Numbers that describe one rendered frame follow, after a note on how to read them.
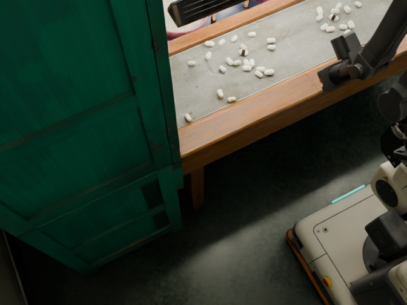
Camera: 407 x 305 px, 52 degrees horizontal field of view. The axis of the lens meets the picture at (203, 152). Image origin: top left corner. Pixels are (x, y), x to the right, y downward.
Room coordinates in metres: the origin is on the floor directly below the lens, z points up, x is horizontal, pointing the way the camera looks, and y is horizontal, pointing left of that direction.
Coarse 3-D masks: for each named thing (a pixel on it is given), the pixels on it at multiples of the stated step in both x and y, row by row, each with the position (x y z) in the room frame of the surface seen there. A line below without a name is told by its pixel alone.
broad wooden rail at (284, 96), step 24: (312, 72) 0.93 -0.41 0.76; (384, 72) 1.01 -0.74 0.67; (264, 96) 0.82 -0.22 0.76; (288, 96) 0.83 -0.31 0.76; (312, 96) 0.83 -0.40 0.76; (336, 96) 0.90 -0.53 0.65; (216, 120) 0.72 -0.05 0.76; (240, 120) 0.72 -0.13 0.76; (264, 120) 0.73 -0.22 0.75; (288, 120) 0.79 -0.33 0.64; (192, 144) 0.63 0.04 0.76; (216, 144) 0.64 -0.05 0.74; (240, 144) 0.69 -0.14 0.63; (192, 168) 0.59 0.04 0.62
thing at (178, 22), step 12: (180, 0) 0.95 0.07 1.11; (192, 0) 0.96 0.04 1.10; (204, 0) 0.97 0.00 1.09; (216, 0) 0.98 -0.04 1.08; (228, 0) 0.99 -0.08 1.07; (240, 0) 1.01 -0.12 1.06; (168, 12) 0.96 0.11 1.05; (180, 12) 0.93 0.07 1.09; (192, 12) 0.94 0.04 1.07; (204, 12) 0.95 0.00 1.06; (216, 12) 0.96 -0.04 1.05; (180, 24) 0.90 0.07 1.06
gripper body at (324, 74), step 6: (348, 60) 0.74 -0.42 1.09; (330, 66) 0.72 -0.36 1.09; (336, 66) 0.70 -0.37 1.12; (318, 72) 0.70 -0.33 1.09; (324, 72) 0.70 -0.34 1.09; (330, 72) 0.70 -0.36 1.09; (336, 72) 0.68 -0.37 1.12; (324, 78) 0.69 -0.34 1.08; (330, 78) 0.69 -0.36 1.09; (336, 78) 0.67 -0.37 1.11; (324, 84) 0.67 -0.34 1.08; (330, 84) 0.67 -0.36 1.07; (336, 84) 0.67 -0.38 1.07; (342, 84) 0.68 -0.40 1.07; (324, 90) 0.66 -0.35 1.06; (330, 90) 0.66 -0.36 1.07
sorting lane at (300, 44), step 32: (320, 0) 1.32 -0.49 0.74; (352, 0) 1.32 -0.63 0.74; (384, 0) 1.32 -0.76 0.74; (256, 32) 1.14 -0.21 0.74; (288, 32) 1.15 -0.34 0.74; (320, 32) 1.15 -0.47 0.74; (224, 64) 0.99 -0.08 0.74; (256, 64) 0.99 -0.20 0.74; (288, 64) 0.99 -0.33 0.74; (192, 96) 0.84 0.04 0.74; (224, 96) 0.84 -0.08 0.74
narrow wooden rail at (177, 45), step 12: (276, 0) 1.29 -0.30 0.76; (288, 0) 1.29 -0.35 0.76; (300, 0) 1.30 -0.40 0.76; (240, 12) 1.23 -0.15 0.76; (252, 12) 1.23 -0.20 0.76; (264, 12) 1.23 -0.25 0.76; (276, 12) 1.25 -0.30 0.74; (216, 24) 1.16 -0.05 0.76; (228, 24) 1.16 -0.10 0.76; (240, 24) 1.17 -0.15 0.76; (180, 36) 1.10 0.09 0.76; (192, 36) 1.10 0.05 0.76; (204, 36) 1.10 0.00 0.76; (216, 36) 1.12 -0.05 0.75; (168, 48) 1.04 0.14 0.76; (180, 48) 1.04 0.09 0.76
